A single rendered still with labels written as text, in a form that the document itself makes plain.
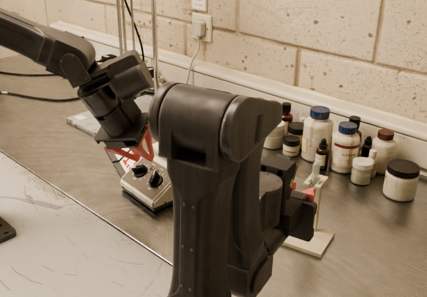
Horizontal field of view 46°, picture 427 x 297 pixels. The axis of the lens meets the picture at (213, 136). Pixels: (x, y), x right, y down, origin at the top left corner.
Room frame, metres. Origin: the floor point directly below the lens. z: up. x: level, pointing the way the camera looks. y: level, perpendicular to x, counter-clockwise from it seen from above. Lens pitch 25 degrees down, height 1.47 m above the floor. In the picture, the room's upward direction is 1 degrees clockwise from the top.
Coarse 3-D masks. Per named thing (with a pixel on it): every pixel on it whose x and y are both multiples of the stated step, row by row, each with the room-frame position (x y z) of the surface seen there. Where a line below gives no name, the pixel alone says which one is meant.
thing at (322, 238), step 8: (320, 176) 0.81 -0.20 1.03; (304, 184) 0.79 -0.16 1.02; (320, 184) 0.78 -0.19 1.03; (320, 192) 0.81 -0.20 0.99; (320, 232) 0.80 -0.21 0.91; (328, 232) 0.80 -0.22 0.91; (288, 240) 0.77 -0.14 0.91; (296, 240) 0.78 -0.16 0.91; (312, 240) 0.78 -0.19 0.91; (320, 240) 0.78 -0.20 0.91; (328, 240) 0.78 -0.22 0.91; (296, 248) 0.76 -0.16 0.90; (304, 248) 0.75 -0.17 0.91; (312, 248) 0.75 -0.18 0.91; (320, 248) 0.75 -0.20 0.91; (320, 256) 0.73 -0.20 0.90
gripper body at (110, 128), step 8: (112, 112) 0.83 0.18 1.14; (120, 112) 0.84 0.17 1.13; (104, 120) 0.83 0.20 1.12; (112, 120) 0.83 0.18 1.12; (120, 120) 0.84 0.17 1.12; (128, 120) 0.85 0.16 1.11; (144, 120) 0.86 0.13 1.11; (104, 128) 0.85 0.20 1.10; (112, 128) 0.84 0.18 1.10; (120, 128) 0.84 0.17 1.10; (128, 128) 0.85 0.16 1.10; (136, 128) 0.85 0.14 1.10; (96, 136) 0.87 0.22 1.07; (104, 136) 0.86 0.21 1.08; (112, 136) 0.85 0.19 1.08; (120, 136) 0.84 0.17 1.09; (128, 136) 0.83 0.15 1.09; (136, 136) 0.83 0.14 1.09
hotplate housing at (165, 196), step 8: (160, 160) 0.98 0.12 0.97; (128, 184) 0.94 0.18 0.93; (168, 184) 0.90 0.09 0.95; (128, 192) 0.95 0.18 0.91; (136, 192) 0.92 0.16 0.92; (160, 192) 0.89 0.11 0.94; (168, 192) 0.90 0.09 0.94; (144, 200) 0.89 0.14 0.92; (152, 200) 0.88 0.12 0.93; (160, 200) 0.88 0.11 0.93; (168, 200) 0.90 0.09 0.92; (152, 208) 0.88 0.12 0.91; (160, 208) 0.88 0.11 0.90
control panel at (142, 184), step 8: (144, 160) 0.99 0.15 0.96; (152, 160) 0.98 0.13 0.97; (160, 168) 0.95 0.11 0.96; (128, 176) 0.96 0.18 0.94; (144, 176) 0.95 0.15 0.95; (168, 176) 0.92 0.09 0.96; (136, 184) 0.93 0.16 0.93; (144, 184) 0.92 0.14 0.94; (160, 184) 0.91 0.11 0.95; (144, 192) 0.90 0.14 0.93; (152, 192) 0.90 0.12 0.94
